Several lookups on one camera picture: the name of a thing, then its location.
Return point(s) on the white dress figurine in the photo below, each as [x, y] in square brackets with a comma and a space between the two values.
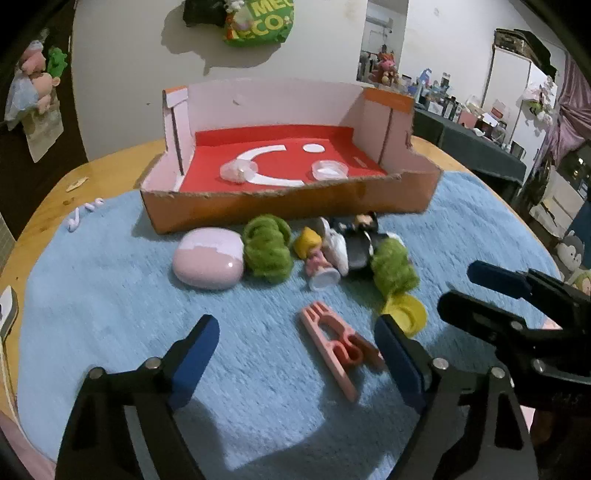
[336, 249]

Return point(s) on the green snack bag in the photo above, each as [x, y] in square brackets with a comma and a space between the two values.
[258, 23]

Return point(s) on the row of bottles and boxes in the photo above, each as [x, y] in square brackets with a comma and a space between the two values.
[443, 94]

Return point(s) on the storage boxes on cabinet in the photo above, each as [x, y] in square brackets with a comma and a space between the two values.
[517, 41]

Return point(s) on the clear square plastic container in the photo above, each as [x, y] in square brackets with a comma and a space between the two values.
[238, 171]

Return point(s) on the green hanging toy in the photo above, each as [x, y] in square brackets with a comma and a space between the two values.
[57, 62]

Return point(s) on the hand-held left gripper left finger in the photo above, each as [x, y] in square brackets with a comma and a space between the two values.
[196, 364]

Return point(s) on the pink earbud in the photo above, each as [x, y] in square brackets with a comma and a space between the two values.
[75, 223]
[94, 205]

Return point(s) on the pink hanging plush toy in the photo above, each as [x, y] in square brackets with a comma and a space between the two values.
[37, 83]

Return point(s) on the purple curtain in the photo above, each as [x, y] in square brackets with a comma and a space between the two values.
[570, 120]

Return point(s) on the clear round plastic container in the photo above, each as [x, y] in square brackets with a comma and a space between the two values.
[328, 170]

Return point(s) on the pink mini camera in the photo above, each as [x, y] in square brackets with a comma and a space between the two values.
[207, 263]

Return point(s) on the yellow plastic capsule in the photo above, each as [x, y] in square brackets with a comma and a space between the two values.
[408, 316]

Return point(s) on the cardboard box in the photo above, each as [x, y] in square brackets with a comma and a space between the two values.
[286, 207]

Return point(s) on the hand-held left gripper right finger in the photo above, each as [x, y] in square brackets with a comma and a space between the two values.
[399, 364]

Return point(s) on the white flat board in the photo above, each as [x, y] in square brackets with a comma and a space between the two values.
[7, 314]

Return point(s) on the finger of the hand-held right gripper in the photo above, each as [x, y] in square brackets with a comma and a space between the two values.
[480, 316]
[496, 277]

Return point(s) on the dark cloth covered table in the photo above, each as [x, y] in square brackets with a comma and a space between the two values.
[466, 143]

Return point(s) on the red paper sheet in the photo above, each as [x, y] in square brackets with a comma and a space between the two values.
[207, 157]

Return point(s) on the white refrigerator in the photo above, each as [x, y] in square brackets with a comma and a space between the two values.
[508, 87]

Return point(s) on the pink plastic clip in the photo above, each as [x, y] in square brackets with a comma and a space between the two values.
[332, 350]

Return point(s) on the grey white plush toy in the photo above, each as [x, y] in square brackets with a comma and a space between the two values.
[569, 253]

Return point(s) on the green fuzzy ball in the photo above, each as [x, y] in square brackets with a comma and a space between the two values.
[267, 249]
[393, 270]

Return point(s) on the black suit mouse figurine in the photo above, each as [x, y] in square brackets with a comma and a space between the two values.
[360, 244]

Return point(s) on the blue fluffy mat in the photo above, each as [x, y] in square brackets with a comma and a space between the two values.
[138, 323]

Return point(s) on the blonde doll figurine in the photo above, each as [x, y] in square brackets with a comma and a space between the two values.
[316, 263]

